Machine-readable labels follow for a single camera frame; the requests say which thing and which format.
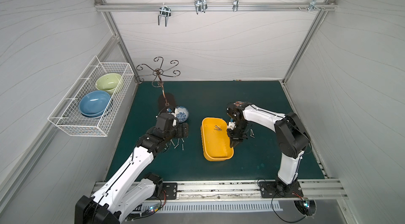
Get black cable right base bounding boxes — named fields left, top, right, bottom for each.
left=257, top=178, right=317, bottom=224

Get small metal hook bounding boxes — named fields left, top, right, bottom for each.
left=233, top=0, right=239, bottom=12

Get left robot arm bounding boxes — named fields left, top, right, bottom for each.
left=74, top=113, right=189, bottom=224

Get blue ceramic plate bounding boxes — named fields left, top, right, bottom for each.
left=79, top=91, right=111, bottom=117

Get metal mug tree stand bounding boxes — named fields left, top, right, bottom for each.
left=136, top=56, right=181, bottom=114

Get left base wires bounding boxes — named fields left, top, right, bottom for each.
left=126, top=189, right=167, bottom=221

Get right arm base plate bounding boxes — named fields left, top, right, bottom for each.
left=257, top=180, right=304, bottom=199

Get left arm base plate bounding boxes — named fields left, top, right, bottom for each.
left=151, top=182, right=178, bottom=200

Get aluminium cross rail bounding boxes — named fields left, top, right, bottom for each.
left=95, top=2, right=337, bottom=13

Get double prong metal hook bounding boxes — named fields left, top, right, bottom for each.
left=158, top=5, right=171, bottom=27

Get green ceramic bowl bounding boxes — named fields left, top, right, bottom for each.
left=95, top=73, right=124, bottom=96

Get metal hook bracket right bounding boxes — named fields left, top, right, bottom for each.
left=297, top=0, right=326, bottom=12

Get yellow plastic storage box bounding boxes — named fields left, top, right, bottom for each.
left=200, top=117, right=234, bottom=162

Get white wire basket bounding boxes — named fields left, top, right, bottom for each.
left=48, top=57, right=134, bottom=137

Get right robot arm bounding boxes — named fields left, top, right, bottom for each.
left=226, top=101, right=310, bottom=186

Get green mat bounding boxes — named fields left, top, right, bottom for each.
left=106, top=81, right=324, bottom=181

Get looped metal hook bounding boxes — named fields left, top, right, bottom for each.
left=194, top=0, right=208, bottom=15

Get blue white floral bowl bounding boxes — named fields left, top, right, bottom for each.
left=175, top=106, right=189, bottom=123

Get white vented cable duct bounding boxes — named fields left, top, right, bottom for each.
left=157, top=201, right=283, bottom=213

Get aluminium front rail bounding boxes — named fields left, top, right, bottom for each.
left=88, top=178, right=348, bottom=205

